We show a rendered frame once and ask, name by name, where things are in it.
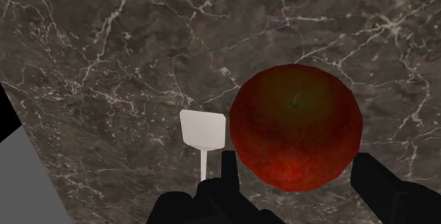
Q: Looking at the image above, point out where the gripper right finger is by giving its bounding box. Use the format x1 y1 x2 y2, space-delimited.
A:
350 152 441 224

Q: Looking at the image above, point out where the red apple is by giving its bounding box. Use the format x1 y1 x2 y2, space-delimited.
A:
228 64 364 193

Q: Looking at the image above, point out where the white spatula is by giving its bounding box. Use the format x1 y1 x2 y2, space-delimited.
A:
179 109 227 182

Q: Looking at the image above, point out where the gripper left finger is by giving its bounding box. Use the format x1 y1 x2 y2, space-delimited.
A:
146 150 286 224

